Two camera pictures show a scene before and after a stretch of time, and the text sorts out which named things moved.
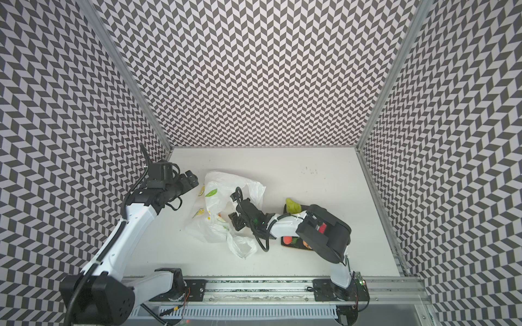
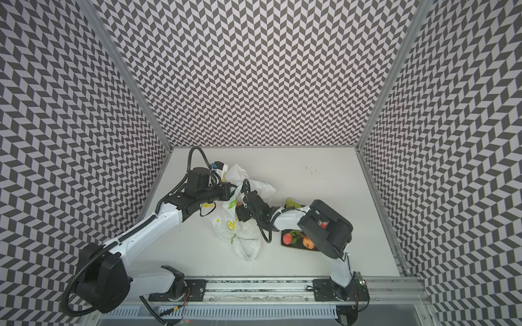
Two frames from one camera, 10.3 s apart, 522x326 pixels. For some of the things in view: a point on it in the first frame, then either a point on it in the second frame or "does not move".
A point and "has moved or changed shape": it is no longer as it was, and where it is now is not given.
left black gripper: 187,185 to 225,187
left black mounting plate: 195,289 does not move
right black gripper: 235,219 to 240,211
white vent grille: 238,312 does not move
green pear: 292,207 does not move
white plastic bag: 209,218 has moved or changed shape
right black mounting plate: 325,290 does not move
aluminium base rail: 295,291 does not move
